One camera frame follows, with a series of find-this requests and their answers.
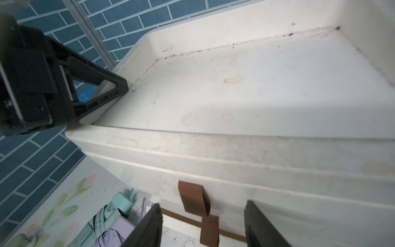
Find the metal corner frame post left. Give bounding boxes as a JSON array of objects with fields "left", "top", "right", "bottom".
[{"left": 62, "top": 0, "right": 116, "bottom": 71}]

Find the brown leather drawer pull tab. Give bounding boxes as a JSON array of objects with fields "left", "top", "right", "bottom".
[{"left": 178, "top": 181, "right": 220, "bottom": 247}]

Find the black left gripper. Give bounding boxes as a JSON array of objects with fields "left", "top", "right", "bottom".
[{"left": 1, "top": 13, "right": 129, "bottom": 136}]

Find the blue-lid clear straw canister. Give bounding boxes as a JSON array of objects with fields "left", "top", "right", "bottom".
[{"left": 76, "top": 83, "right": 97, "bottom": 103}]

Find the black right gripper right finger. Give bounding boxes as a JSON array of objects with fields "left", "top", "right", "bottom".
[{"left": 244, "top": 200, "right": 291, "bottom": 247}]

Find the purple folded umbrella left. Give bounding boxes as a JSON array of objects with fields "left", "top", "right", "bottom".
[{"left": 92, "top": 216, "right": 135, "bottom": 247}]

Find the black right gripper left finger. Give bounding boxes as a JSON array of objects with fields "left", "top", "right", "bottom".
[{"left": 121, "top": 203, "right": 163, "bottom": 247}]

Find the floral table mat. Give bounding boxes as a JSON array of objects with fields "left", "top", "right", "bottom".
[{"left": 2, "top": 157, "right": 148, "bottom": 247}]

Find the white plastic drawer cabinet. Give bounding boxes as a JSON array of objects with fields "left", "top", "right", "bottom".
[{"left": 64, "top": 0, "right": 395, "bottom": 247}]

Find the white pull-out drawer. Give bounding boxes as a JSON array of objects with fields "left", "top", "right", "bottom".
[{"left": 89, "top": 153, "right": 395, "bottom": 247}]

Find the mint green folded umbrella left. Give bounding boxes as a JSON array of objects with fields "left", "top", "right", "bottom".
[{"left": 69, "top": 189, "right": 137, "bottom": 247}]

